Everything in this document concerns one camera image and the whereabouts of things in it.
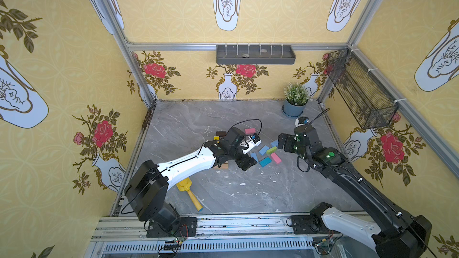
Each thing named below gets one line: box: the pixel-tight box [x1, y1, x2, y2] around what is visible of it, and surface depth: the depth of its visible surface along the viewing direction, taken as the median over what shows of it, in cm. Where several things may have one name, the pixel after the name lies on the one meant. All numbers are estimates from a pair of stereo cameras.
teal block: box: [258, 156, 272, 168], surface depth 95 cm
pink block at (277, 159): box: [270, 152, 283, 165], surface depth 95 cm
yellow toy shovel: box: [176, 177, 204, 212], surface depth 83 cm
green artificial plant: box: [283, 82, 311, 107], surface depth 105 cm
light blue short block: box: [258, 145, 270, 156], surface depth 97 cm
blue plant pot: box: [282, 99, 308, 118], surface depth 111 cm
